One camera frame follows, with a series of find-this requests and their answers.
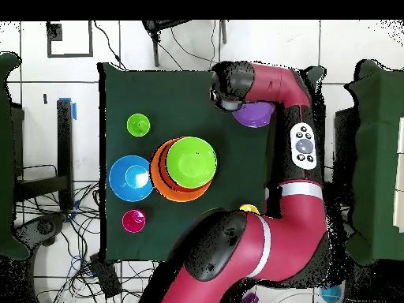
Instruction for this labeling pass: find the black floor frame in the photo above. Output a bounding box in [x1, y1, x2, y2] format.
[46, 21, 94, 58]

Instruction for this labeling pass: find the large yellow-orange bowl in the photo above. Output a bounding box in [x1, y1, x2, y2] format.
[149, 137, 212, 203]

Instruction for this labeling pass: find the dark green tablecloth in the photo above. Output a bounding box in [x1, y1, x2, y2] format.
[96, 62, 327, 264]

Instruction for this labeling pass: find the tangle of cables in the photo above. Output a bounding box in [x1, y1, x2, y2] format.
[15, 181, 159, 303]

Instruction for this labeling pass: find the green cloth side table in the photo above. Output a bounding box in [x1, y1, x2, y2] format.
[0, 51, 31, 261]
[342, 59, 404, 266]

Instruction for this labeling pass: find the purple bowl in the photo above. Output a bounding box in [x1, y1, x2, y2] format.
[232, 101, 276, 129]

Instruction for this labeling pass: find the black floor cable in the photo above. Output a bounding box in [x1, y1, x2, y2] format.
[93, 21, 127, 71]

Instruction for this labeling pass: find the red cup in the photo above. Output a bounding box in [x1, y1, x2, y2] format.
[122, 208, 147, 234]

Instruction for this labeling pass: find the green cup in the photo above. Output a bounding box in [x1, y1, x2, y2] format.
[126, 113, 152, 138]

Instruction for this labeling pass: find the green bowl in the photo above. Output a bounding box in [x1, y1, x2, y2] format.
[165, 136, 219, 189]

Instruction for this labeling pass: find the black table frame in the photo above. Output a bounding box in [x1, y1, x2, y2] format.
[13, 99, 75, 211]
[324, 107, 357, 190]

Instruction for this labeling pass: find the blue cup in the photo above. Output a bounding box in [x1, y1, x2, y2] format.
[320, 283, 343, 303]

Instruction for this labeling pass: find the orange-red shallow bowl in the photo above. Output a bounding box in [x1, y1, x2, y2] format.
[158, 138, 206, 193]

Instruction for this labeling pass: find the light blue bowl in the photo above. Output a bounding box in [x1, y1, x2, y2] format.
[108, 155, 155, 203]

